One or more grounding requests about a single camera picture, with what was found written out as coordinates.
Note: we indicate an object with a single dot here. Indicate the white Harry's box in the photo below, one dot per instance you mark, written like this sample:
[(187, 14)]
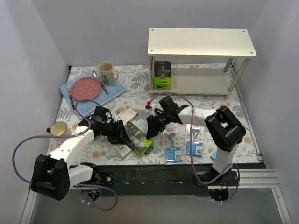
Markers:
[(125, 114), (122, 150)]

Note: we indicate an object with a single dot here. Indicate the beige ceramic mug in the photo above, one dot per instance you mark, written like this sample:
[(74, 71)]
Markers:
[(108, 75)]

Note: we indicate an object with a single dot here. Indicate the pink dotted plate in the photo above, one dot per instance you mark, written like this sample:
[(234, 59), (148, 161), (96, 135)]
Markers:
[(86, 88)]

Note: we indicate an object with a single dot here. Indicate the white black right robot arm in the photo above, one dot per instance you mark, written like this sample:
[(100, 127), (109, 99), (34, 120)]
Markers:
[(225, 129)]

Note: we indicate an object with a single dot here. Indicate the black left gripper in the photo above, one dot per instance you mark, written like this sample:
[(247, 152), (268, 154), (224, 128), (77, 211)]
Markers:
[(119, 131)]

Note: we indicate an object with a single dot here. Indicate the blue checked cloth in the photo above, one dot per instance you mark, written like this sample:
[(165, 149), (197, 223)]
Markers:
[(87, 107)]

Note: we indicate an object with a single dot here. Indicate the silver fork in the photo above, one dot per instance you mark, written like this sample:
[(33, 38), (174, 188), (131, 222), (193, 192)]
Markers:
[(68, 89)]

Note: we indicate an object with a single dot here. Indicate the black green Gillette Labs box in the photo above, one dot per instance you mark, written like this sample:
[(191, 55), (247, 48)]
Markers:
[(162, 75)]

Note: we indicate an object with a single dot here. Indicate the cream enamel cup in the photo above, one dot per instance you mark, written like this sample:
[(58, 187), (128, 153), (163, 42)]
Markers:
[(59, 129)]

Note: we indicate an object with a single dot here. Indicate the silver spoon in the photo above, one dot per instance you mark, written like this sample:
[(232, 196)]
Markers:
[(96, 76)]

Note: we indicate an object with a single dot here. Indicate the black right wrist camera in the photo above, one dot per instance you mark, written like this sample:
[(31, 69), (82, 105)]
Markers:
[(167, 104)]

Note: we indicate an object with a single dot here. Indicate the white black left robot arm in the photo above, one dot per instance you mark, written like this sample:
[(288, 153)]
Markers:
[(53, 174)]

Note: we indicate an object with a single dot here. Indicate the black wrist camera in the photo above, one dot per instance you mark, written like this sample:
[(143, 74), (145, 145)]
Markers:
[(167, 104), (101, 114)]

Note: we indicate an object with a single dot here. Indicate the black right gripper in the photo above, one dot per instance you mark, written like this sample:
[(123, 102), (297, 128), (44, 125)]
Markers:
[(153, 123)]

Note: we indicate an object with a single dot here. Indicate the clear blue razor blister pack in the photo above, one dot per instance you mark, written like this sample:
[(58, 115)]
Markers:
[(172, 146)]

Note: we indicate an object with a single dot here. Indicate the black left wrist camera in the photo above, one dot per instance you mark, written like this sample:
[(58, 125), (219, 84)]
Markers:
[(101, 114)]

